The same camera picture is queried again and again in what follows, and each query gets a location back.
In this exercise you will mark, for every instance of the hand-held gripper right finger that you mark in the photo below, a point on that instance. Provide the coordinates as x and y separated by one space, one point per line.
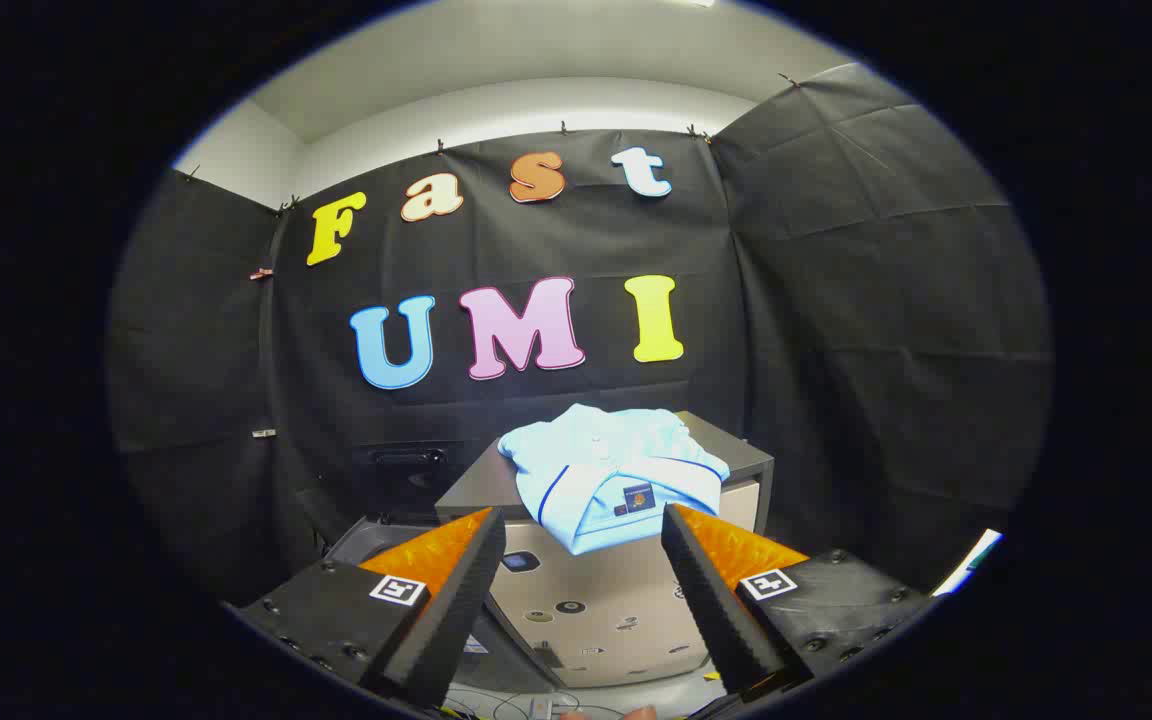
711 600

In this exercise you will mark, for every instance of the grey cabinet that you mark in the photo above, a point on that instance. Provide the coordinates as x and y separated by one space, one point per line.
586 600

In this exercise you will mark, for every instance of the light blue collared shirt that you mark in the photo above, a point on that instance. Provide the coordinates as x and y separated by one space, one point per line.
596 470

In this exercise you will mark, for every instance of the white paper sheet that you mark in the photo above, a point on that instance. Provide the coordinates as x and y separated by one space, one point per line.
971 560

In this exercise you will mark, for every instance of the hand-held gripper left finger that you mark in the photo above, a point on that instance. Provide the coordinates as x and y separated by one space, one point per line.
456 600

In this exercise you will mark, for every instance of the grey washing machine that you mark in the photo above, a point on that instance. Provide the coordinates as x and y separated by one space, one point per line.
368 540

